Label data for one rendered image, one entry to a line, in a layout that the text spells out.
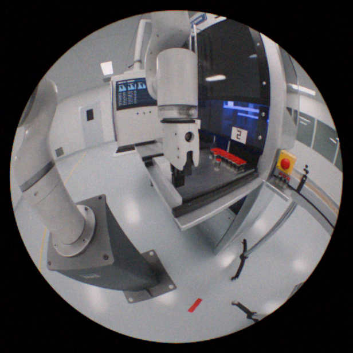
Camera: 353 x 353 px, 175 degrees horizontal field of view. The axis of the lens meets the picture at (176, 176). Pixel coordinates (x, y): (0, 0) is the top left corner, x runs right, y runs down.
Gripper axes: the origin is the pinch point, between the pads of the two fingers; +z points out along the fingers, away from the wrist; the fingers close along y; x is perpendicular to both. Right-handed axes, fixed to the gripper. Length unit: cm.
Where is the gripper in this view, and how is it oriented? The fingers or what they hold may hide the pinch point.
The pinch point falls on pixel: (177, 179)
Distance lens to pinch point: 30.4
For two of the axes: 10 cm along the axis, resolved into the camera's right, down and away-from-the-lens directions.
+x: -8.9, 2.5, -3.7
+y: -4.5, -4.8, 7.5
